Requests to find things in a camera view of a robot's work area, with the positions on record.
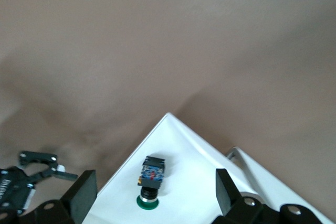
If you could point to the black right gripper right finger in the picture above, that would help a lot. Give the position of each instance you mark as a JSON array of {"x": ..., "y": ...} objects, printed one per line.
[{"x": 227, "y": 195}]

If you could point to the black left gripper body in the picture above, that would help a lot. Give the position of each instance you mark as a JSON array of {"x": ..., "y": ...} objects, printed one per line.
[{"x": 13, "y": 190}]

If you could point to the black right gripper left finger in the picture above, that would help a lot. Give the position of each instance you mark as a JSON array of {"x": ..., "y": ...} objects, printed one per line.
[{"x": 81, "y": 195}]

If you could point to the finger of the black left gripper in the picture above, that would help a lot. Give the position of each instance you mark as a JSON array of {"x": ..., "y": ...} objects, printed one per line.
[
  {"x": 39, "y": 157},
  {"x": 50, "y": 172}
]

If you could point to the green push button switch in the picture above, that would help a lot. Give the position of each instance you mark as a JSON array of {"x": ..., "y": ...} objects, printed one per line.
[{"x": 152, "y": 174}]

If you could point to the brown table cover sheet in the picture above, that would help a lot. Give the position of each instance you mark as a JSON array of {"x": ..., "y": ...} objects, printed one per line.
[{"x": 157, "y": 37}]

